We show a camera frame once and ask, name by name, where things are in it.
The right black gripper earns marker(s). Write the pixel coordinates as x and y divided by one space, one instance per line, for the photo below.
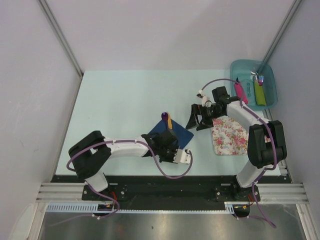
197 109

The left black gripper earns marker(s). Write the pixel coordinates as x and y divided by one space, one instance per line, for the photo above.
170 160

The dark blue paper napkin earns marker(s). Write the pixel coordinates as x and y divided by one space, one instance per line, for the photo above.
183 135

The gold knife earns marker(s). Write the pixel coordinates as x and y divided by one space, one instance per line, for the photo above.
169 122

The purple spoon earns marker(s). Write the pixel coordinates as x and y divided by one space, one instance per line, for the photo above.
164 118

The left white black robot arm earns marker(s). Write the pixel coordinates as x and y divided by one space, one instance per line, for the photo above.
88 156

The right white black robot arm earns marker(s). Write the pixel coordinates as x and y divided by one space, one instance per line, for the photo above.
266 139

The green rolled napkin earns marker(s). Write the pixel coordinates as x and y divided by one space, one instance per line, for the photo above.
259 95

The floral cloth mat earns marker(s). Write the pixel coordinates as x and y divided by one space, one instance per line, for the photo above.
229 137

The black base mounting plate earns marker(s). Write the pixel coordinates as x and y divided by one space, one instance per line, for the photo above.
157 193

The teal plastic bin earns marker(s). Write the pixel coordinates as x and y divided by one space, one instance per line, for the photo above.
246 71

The iridescent fork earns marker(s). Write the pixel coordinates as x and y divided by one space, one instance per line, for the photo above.
260 80

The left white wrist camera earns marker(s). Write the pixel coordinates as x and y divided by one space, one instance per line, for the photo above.
182 157

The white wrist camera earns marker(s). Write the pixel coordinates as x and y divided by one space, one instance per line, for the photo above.
205 100
182 157

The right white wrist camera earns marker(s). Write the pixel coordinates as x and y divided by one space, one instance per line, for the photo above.
205 100

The aluminium rail frame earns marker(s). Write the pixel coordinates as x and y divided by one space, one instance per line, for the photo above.
282 214

